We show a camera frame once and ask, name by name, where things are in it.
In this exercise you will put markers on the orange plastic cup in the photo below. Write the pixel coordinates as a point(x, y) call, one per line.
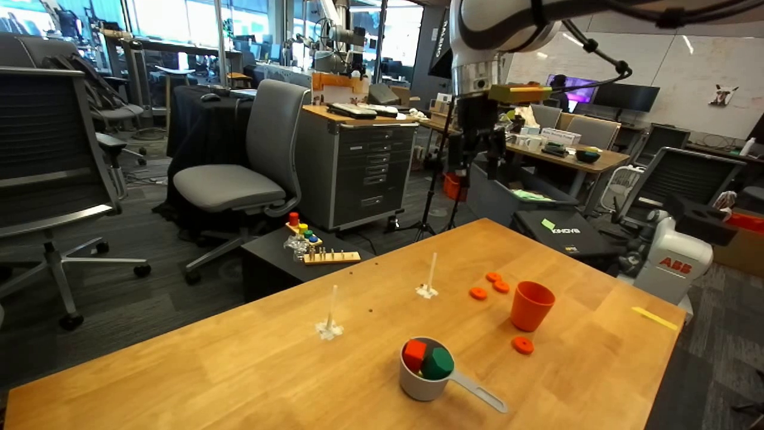
point(530, 307)

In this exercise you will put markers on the red bucket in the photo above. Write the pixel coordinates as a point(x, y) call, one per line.
point(455, 184)

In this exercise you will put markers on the grey office chair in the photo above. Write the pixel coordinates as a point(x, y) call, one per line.
point(265, 188)

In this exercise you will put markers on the orange disc far left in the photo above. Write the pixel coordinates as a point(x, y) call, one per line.
point(478, 293)

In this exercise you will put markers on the grey pot with handle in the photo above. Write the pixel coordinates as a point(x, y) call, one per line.
point(427, 390)

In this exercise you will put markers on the white ABB robot base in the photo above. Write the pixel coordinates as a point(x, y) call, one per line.
point(673, 262)

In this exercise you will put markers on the orange disc near cup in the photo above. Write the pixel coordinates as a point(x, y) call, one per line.
point(524, 344)

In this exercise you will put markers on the black low side table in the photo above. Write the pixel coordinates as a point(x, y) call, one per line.
point(270, 266)

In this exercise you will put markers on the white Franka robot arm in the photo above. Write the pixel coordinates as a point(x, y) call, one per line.
point(486, 30)

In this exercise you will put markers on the orange disc far right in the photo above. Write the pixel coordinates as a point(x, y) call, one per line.
point(501, 287)

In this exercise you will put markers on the colourful stacking toy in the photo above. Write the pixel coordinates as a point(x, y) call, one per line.
point(302, 231)

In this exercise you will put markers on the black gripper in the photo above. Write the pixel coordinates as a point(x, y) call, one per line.
point(476, 117)

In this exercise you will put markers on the orange cube block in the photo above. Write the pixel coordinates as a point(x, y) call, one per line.
point(413, 355)

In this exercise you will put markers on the green block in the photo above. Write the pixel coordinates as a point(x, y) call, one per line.
point(437, 364)

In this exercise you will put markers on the orange disc far middle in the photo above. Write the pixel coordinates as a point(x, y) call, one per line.
point(492, 278)

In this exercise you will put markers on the white peg stand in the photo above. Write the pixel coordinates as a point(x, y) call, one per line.
point(329, 327)
point(427, 289)

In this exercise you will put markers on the yellow tape strip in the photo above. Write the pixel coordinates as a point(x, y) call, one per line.
point(655, 318)

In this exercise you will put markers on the grey drawer cabinet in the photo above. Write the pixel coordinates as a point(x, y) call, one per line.
point(352, 170)

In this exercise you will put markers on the dark mesh office chair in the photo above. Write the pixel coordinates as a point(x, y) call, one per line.
point(50, 176)

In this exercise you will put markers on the white peg stand left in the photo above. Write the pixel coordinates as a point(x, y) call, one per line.
point(329, 327)

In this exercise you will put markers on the white peg stand right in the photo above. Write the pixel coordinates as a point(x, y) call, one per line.
point(427, 289)

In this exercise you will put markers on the wooden block tray toy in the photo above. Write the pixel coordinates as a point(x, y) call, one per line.
point(329, 256)

